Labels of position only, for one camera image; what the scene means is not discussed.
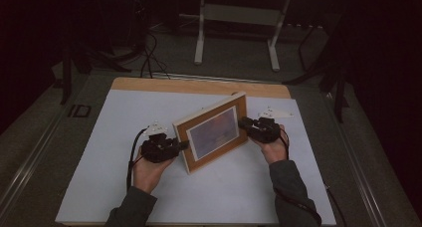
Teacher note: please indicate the black rectangular floor plate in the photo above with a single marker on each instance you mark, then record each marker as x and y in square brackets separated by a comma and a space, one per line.
[79, 111]

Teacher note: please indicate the person's right hand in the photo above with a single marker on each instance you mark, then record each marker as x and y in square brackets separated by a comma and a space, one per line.
[277, 150]

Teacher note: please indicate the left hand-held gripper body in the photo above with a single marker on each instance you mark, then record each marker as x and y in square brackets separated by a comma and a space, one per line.
[159, 149]

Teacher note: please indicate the wooden picture frame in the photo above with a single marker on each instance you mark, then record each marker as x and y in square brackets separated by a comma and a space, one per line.
[214, 134]

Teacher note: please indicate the white table mat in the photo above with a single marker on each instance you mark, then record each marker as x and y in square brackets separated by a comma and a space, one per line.
[116, 187]

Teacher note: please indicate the white metal stand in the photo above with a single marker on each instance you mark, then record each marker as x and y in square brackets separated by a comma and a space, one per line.
[239, 14]

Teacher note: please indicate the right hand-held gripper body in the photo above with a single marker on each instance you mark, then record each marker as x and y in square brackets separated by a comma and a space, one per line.
[265, 130]

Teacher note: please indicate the black metal stand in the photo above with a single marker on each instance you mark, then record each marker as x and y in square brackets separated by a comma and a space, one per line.
[338, 87]

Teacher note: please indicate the person's left hand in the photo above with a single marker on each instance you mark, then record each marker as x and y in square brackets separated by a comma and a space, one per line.
[149, 174]

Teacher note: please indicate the metal floor rail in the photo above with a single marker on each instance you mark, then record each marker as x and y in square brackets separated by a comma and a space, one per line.
[361, 174]
[26, 164]

